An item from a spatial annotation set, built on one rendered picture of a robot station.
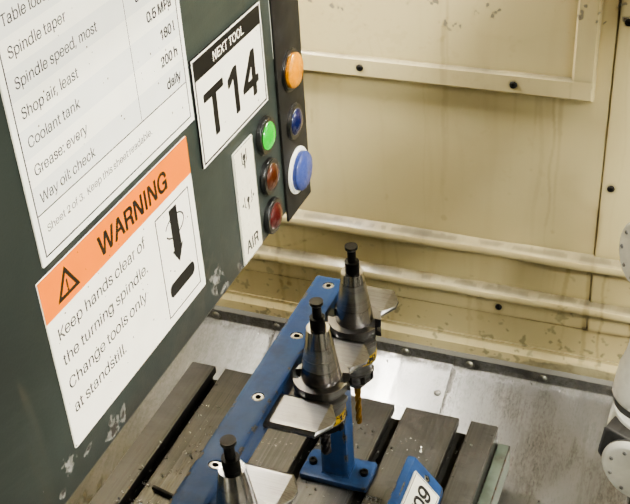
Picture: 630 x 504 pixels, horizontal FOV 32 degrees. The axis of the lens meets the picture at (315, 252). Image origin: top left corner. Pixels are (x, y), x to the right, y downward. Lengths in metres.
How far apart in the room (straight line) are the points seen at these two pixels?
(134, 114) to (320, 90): 1.05
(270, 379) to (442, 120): 0.54
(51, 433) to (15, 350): 0.06
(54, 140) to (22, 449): 0.15
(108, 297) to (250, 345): 1.31
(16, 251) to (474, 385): 1.34
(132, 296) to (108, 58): 0.14
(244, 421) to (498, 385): 0.71
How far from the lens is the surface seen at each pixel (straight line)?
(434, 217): 1.66
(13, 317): 0.52
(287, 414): 1.18
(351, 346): 1.26
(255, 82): 0.72
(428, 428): 1.62
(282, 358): 1.24
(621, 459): 1.24
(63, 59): 0.52
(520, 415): 1.76
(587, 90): 1.49
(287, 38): 0.76
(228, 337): 1.91
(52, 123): 0.52
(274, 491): 1.10
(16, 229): 0.51
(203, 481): 1.11
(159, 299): 0.64
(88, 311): 0.57
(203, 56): 0.65
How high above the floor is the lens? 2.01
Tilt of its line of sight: 34 degrees down
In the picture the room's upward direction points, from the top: 4 degrees counter-clockwise
